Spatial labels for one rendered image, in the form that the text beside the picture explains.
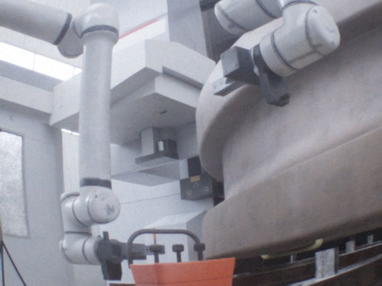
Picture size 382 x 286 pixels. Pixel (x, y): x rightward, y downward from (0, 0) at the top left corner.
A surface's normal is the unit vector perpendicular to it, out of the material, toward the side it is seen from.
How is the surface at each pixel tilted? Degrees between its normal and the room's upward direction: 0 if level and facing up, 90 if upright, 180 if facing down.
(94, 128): 89
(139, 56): 90
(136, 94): 90
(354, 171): 90
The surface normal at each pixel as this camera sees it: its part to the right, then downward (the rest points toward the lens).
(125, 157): -0.61, -0.20
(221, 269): 0.54, -0.18
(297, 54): -0.44, 0.71
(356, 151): -0.83, -0.11
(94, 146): 0.21, -0.33
